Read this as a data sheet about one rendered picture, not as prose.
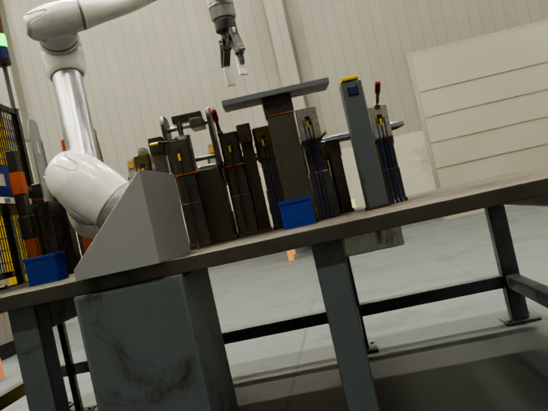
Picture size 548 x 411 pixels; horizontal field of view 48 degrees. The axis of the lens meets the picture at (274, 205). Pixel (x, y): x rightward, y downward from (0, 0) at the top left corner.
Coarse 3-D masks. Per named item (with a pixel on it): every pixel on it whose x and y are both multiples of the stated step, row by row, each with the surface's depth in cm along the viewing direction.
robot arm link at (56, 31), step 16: (64, 0) 200; (32, 16) 196; (48, 16) 196; (64, 16) 197; (80, 16) 199; (32, 32) 197; (48, 32) 198; (64, 32) 200; (48, 48) 205; (64, 48) 206
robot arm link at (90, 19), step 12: (84, 0) 201; (96, 0) 203; (108, 0) 204; (120, 0) 204; (132, 0) 203; (144, 0) 203; (156, 0) 204; (84, 12) 200; (96, 12) 202; (108, 12) 204; (120, 12) 205; (84, 24) 202; (96, 24) 205
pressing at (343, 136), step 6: (396, 126) 254; (348, 132) 239; (324, 138) 239; (330, 138) 239; (336, 138) 239; (342, 138) 255; (348, 138) 257; (324, 144) 258; (198, 168) 244; (204, 168) 244; (210, 168) 256
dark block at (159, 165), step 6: (156, 138) 224; (162, 138) 227; (162, 144) 224; (150, 150) 224; (156, 150) 224; (162, 150) 224; (156, 156) 224; (162, 156) 224; (156, 162) 224; (162, 162) 224; (156, 168) 224; (162, 168) 224; (168, 168) 227
